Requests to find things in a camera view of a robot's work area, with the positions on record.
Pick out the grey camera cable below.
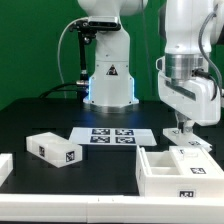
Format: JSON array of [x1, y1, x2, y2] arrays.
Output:
[[57, 17, 88, 99]]

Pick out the black cables at base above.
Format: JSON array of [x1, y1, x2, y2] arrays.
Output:
[[38, 81, 90, 99]]

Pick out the white left rail piece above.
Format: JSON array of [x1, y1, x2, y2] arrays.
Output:
[[0, 153, 13, 187]]

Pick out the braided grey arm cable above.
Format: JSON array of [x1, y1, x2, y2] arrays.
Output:
[[197, 9, 224, 101]]

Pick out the white marker sheet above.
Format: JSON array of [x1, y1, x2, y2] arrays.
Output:
[[69, 127, 156, 146]]

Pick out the white front rail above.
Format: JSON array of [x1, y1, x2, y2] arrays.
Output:
[[0, 194, 224, 224]]

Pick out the black camera on stand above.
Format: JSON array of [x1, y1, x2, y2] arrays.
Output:
[[69, 16, 121, 100]]

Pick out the small white cabinet panel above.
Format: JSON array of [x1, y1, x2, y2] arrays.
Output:
[[163, 128, 212, 152]]

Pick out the white cabinet drawer box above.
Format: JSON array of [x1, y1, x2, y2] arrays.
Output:
[[26, 132, 82, 168]]

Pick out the large white cabinet body box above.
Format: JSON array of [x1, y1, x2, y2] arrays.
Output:
[[136, 147, 224, 199]]

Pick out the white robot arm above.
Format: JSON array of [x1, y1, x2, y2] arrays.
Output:
[[78, 0, 222, 130]]

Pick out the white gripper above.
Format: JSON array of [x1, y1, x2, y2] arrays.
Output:
[[157, 71, 222, 134]]

